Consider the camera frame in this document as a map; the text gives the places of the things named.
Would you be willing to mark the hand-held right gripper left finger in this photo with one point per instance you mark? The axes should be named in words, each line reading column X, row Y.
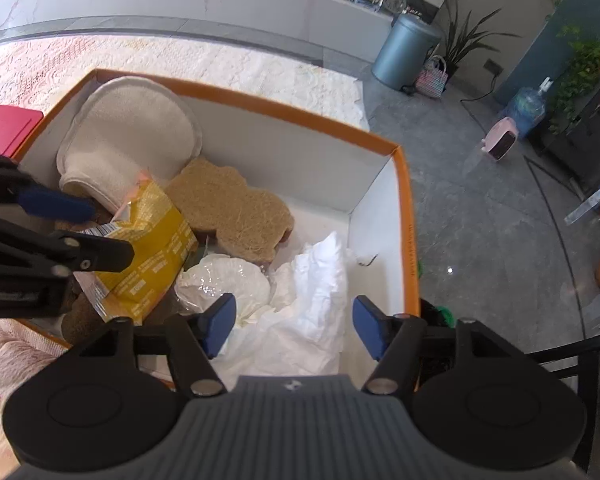
column 220, row 322

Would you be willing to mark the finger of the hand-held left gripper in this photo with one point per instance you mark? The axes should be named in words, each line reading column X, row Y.
column 55, row 204
column 95, row 255

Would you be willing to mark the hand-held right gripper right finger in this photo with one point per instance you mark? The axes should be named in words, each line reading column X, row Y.
column 367, row 325

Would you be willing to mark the yellow snack packet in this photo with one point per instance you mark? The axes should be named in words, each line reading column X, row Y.
column 150, row 255

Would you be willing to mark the white paper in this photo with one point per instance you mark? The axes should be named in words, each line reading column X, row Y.
column 310, row 310

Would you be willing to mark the cream towel mitt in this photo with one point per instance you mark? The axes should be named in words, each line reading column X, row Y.
column 130, row 135

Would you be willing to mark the brown loofah pad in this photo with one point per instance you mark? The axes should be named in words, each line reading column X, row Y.
column 230, row 205

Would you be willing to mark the orange cardboard box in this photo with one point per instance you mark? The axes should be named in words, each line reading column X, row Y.
column 305, row 160

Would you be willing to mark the black trash bag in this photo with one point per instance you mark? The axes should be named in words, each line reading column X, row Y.
column 432, row 317

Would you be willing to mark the cream polka dot quilt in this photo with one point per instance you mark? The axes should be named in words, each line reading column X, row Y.
column 10, row 360

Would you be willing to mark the red lidded clear box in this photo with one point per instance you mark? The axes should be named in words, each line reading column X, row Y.
column 5, row 130

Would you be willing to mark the patterned pale tablecloth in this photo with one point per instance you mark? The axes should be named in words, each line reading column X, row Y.
column 180, row 60

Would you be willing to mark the black chair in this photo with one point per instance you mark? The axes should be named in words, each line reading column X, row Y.
column 587, row 385

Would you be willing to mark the pink space heater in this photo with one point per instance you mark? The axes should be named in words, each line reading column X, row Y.
column 502, row 140

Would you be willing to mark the woven basket bag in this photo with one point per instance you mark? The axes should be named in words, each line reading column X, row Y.
column 432, row 80

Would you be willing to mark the white packaging box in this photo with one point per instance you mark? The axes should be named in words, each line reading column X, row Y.
column 592, row 205

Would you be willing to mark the water jug with pump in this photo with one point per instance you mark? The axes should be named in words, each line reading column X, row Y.
column 527, row 107

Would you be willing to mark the blue-grey trash can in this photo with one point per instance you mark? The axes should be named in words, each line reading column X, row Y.
column 405, row 52

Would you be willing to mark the dark cabinet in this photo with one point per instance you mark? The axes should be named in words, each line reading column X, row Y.
column 595, row 145

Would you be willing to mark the long-leaf potted plant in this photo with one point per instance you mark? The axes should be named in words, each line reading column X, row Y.
column 460, row 40

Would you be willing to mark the round glass ornament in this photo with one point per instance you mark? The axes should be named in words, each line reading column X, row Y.
column 396, row 1

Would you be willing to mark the trailing green plant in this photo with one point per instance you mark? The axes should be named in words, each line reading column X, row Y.
column 585, row 65

